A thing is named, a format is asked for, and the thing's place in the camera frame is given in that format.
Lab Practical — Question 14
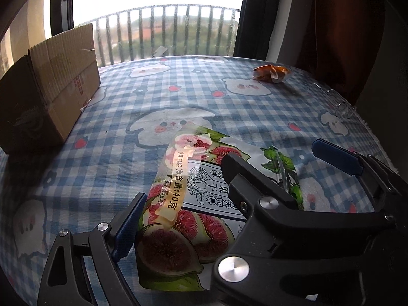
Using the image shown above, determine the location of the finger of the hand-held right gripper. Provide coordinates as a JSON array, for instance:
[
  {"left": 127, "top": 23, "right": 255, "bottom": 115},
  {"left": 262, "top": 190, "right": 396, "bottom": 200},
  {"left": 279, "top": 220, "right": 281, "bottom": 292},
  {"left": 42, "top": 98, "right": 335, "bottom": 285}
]
[
  {"left": 312, "top": 138, "right": 408, "bottom": 227},
  {"left": 212, "top": 154, "right": 396, "bottom": 294}
]

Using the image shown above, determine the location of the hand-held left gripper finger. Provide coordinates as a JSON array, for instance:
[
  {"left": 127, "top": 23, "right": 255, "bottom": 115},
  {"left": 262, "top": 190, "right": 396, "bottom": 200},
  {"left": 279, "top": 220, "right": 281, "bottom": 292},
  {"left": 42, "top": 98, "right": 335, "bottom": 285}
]
[{"left": 37, "top": 192, "right": 147, "bottom": 306}]

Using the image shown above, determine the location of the fig-print dried fruit bag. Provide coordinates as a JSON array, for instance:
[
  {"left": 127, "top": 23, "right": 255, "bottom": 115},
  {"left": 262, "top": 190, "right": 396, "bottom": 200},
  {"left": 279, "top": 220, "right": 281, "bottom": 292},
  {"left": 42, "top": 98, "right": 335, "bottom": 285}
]
[{"left": 135, "top": 124, "right": 305, "bottom": 293}]

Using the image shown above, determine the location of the brown cardboard box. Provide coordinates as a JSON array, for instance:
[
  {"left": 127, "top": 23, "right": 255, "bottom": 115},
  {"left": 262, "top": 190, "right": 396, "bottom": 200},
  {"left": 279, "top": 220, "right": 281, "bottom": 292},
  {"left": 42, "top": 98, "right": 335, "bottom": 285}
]
[{"left": 0, "top": 22, "right": 101, "bottom": 155}]

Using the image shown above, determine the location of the clear plastic tablecloth clip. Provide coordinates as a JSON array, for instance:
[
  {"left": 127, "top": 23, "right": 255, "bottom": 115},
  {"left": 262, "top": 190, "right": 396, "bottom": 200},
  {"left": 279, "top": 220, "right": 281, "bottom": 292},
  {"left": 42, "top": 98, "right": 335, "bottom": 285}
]
[{"left": 308, "top": 82, "right": 356, "bottom": 119}]

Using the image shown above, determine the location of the small orange snack packet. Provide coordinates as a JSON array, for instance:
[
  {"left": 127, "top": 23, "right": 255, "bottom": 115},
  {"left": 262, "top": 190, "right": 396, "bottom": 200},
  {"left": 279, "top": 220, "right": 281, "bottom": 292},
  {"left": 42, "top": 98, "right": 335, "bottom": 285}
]
[{"left": 253, "top": 65, "right": 290, "bottom": 84}]

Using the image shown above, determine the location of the dark red curtain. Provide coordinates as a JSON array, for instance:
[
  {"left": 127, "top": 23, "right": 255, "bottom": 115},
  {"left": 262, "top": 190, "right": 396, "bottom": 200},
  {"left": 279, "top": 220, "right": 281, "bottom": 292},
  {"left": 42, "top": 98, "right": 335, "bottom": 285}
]
[{"left": 296, "top": 0, "right": 386, "bottom": 106}]

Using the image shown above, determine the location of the balcony railing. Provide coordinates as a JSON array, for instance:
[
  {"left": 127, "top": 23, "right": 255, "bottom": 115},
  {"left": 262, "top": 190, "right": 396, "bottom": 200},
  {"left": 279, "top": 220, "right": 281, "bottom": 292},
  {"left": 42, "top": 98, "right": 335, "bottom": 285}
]
[{"left": 76, "top": 4, "right": 241, "bottom": 67}]

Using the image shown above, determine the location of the black window frame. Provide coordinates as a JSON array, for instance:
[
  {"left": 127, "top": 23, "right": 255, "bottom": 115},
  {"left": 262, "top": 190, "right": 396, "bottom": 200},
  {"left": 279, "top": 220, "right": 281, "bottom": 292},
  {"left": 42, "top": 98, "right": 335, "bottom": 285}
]
[{"left": 49, "top": 0, "right": 284, "bottom": 61}]

